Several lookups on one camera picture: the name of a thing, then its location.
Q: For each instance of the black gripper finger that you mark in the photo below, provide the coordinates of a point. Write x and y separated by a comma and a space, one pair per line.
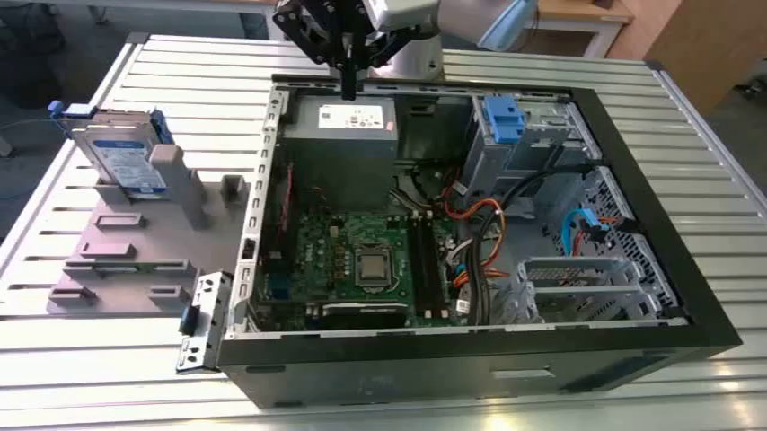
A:
293, 22
357, 72

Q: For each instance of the hard disk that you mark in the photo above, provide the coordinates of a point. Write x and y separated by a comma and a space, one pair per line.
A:
128, 161

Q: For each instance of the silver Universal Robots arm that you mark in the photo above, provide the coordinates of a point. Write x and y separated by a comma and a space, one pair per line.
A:
419, 54

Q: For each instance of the grey power supply unit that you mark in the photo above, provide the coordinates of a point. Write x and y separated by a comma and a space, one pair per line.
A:
341, 170

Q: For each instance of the blue plastic drive latch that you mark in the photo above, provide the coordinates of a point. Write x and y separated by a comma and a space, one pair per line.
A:
503, 119

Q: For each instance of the grey metal drive cage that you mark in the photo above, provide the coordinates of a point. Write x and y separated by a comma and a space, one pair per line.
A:
497, 161

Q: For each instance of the green motherboard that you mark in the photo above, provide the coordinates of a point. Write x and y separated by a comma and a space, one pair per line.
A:
389, 229

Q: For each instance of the CPU socket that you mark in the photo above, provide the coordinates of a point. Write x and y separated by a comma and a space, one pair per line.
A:
370, 248

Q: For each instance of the silver CPU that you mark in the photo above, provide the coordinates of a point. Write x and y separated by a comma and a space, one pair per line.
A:
372, 268

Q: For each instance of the black RAM slot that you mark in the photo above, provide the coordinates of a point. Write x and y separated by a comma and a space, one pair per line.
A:
420, 265
435, 265

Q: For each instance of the grey parts rack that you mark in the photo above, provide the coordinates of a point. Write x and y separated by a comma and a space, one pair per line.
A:
156, 242

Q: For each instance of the black graphics card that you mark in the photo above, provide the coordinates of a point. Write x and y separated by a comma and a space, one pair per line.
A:
358, 314

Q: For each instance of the wooden cabinet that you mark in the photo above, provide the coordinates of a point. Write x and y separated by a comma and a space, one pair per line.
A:
707, 45

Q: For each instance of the green RAM stick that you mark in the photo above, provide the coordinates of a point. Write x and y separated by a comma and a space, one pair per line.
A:
122, 269

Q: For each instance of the black PC case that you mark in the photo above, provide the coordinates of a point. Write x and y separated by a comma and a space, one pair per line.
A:
419, 368

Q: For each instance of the wooden desk white frame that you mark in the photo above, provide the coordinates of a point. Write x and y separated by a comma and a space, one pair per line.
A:
604, 13

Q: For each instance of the metal expansion slot bracket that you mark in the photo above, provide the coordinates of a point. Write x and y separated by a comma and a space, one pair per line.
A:
209, 314

